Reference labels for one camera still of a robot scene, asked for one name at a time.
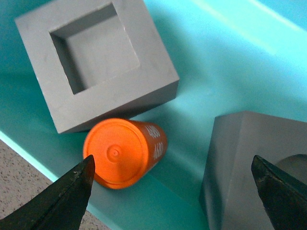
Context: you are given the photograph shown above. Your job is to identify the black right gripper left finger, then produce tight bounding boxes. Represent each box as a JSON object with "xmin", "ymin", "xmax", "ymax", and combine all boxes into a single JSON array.
[{"xmin": 0, "ymin": 155, "xmax": 95, "ymax": 230}]

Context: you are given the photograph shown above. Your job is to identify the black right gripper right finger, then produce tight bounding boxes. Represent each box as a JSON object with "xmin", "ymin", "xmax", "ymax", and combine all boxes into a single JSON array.
[{"xmin": 251, "ymin": 155, "xmax": 307, "ymax": 230}]

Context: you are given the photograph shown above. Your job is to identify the gray block with round hole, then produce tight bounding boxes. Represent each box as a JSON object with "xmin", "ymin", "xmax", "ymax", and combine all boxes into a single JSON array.
[{"xmin": 200, "ymin": 111, "xmax": 307, "ymax": 230}]

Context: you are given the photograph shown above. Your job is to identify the orange cylinder part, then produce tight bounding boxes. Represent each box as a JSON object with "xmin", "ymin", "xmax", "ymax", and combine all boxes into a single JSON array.
[{"xmin": 83, "ymin": 118, "xmax": 168, "ymax": 189}]

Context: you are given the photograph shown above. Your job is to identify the gray block with square recess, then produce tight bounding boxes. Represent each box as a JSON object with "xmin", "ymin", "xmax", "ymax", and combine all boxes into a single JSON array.
[{"xmin": 15, "ymin": 0, "xmax": 179, "ymax": 133}]

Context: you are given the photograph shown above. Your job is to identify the blue plastic box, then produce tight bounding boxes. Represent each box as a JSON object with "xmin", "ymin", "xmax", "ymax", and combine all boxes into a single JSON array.
[{"xmin": 0, "ymin": 0, "xmax": 307, "ymax": 230}]

